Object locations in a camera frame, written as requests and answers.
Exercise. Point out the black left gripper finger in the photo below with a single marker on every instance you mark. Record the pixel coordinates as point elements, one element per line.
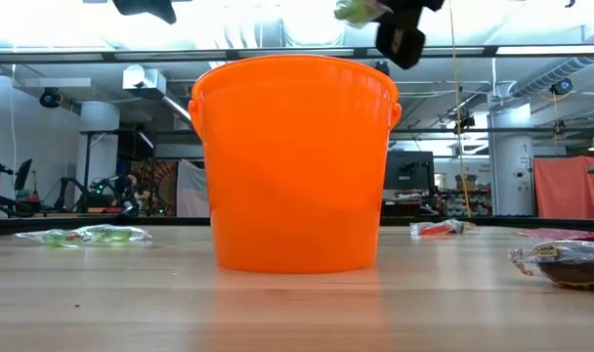
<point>145,6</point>

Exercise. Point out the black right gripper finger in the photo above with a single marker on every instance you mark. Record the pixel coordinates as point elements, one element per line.
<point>399,39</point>

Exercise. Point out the black background robot arm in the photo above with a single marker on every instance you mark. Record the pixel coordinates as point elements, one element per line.
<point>82,195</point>

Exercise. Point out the red candy clear wrapper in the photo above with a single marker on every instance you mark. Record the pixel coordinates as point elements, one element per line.
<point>434,228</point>

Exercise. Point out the pink red candy pack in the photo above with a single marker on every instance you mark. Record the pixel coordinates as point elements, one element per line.
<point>565,234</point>

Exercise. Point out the brown candy clear wrapper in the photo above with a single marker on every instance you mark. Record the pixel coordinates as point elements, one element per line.
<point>570,266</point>

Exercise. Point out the white round column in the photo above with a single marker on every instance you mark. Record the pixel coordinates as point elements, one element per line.
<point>99,127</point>
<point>512,166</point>

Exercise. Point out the black computer monitor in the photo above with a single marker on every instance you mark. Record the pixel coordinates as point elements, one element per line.
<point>408,170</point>

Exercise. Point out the orange plastic bucket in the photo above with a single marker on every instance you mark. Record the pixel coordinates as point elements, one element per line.
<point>297,171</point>

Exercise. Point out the white cloth sheet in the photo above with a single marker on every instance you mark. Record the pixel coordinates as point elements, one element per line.
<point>192,190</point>

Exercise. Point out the orange cloth screen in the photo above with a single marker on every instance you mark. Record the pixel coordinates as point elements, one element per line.
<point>565,188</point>

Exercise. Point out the black overhead frame beam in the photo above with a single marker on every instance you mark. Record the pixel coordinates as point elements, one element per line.
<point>131,55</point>

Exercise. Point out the silver air duct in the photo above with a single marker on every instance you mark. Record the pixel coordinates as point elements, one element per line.
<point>551,75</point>

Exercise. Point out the black metal table frame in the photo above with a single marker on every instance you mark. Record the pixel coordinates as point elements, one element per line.
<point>180,221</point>

